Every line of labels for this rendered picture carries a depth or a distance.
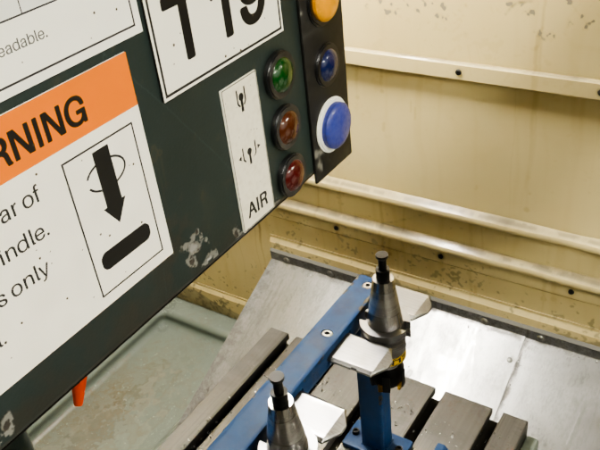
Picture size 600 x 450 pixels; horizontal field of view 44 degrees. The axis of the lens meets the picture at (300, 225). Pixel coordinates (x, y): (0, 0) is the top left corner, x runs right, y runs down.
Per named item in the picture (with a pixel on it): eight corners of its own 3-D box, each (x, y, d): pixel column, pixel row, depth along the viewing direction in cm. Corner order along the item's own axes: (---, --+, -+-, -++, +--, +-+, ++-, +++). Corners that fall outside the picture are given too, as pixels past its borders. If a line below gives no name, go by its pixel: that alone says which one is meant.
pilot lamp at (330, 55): (342, 75, 46) (339, 41, 45) (324, 89, 45) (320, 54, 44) (334, 74, 47) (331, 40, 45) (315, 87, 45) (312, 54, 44)
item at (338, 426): (355, 416, 83) (355, 411, 83) (331, 450, 80) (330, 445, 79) (303, 394, 87) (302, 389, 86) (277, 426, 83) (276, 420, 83)
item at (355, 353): (400, 354, 90) (400, 348, 90) (379, 382, 87) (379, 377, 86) (350, 336, 94) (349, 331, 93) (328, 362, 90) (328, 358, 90)
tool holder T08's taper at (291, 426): (282, 423, 81) (275, 379, 77) (316, 439, 79) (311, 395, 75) (258, 453, 78) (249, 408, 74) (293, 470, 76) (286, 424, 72)
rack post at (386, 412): (413, 445, 117) (410, 298, 100) (398, 470, 113) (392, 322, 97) (358, 421, 122) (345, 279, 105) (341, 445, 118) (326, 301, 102)
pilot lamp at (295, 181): (309, 183, 46) (305, 151, 45) (289, 200, 45) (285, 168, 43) (301, 180, 46) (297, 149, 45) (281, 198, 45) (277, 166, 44)
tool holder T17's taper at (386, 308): (374, 305, 96) (372, 263, 92) (407, 313, 94) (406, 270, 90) (361, 328, 92) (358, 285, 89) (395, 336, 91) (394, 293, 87)
